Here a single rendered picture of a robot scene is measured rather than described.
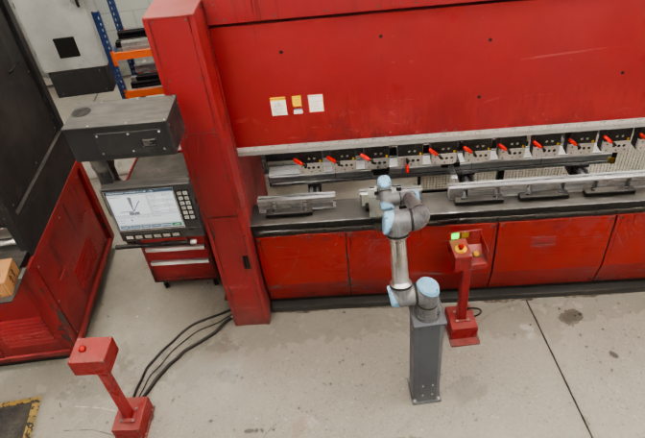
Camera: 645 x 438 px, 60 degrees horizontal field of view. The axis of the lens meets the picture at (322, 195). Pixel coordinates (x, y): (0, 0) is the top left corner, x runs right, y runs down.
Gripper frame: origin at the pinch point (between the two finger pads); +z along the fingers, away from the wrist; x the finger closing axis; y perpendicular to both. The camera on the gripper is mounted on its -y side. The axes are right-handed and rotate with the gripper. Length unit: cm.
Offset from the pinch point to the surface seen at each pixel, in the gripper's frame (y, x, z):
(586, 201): -11, -125, 8
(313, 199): 1.8, 43.8, 7.5
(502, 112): 37, -69, -34
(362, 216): -11.4, 13.4, 7.7
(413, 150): 22.6, -19.2, -18.5
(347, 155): 22.6, 19.5, -18.5
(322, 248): -28, 41, 25
